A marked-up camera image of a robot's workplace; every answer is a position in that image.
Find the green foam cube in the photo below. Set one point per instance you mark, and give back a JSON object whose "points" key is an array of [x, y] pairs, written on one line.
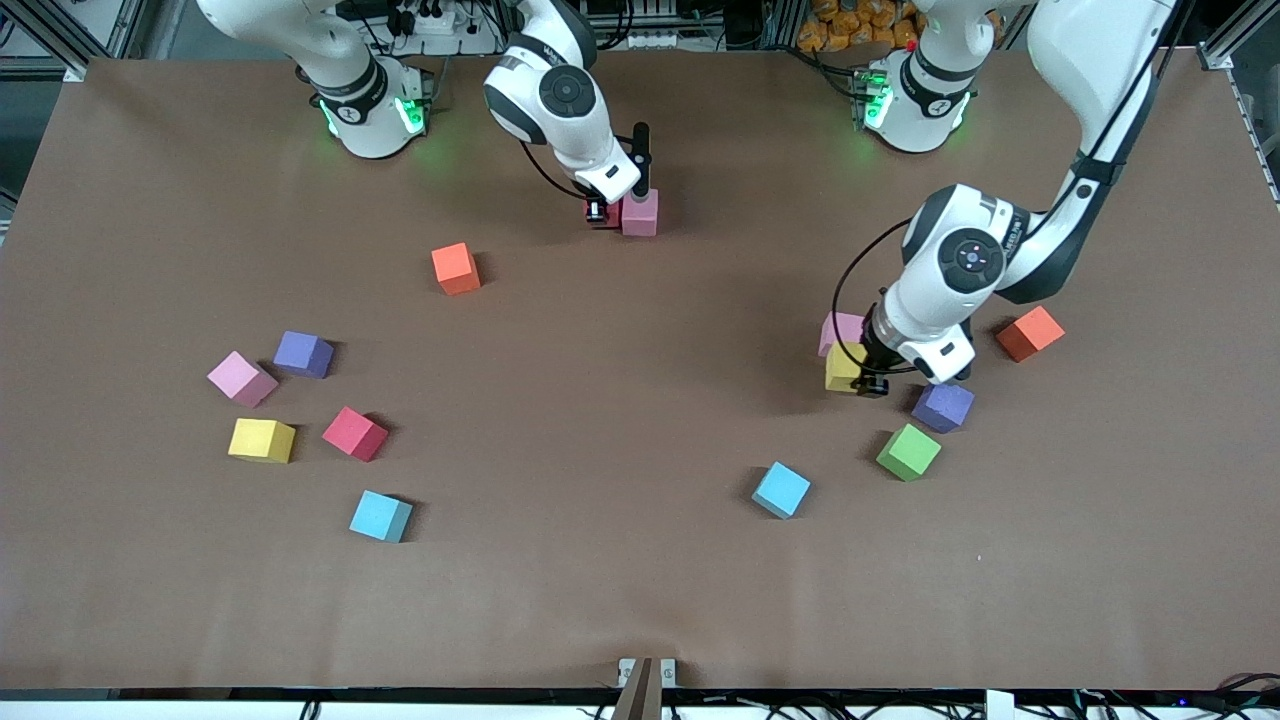
{"points": [[908, 450]]}

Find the purple foam cube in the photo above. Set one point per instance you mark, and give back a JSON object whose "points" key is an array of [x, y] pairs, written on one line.
{"points": [[302, 353], [945, 408]]}

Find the left white Franka arm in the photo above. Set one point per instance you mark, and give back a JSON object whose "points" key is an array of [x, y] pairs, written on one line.
{"points": [[970, 258]]}

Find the light pink foam cube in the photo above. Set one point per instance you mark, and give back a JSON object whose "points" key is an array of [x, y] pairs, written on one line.
{"points": [[838, 328], [641, 215], [238, 375]]}

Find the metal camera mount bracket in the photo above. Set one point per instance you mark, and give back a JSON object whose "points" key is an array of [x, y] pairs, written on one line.
{"points": [[645, 690]]}

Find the orange foam cube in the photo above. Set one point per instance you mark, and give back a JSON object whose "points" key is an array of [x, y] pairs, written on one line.
{"points": [[455, 265], [1032, 335]]}

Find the cyan foam cube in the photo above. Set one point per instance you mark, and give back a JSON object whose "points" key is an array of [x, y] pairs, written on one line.
{"points": [[378, 514], [781, 488]]}

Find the metal equipment rack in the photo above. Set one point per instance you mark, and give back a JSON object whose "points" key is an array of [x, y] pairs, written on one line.
{"points": [[650, 40]]}

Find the white table edge strip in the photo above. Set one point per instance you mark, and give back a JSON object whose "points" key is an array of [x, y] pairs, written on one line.
{"points": [[200, 710]]}

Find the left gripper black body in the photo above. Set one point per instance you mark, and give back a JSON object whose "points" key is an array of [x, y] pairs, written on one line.
{"points": [[877, 352]]}

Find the right white Franka arm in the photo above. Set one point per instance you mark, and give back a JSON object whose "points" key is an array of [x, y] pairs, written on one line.
{"points": [[565, 95]]}

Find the orange snack bags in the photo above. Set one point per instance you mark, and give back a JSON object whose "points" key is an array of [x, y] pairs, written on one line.
{"points": [[850, 25]]}

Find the yellow foam cube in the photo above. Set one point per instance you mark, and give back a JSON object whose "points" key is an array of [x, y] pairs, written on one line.
{"points": [[840, 368], [258, 438]]}

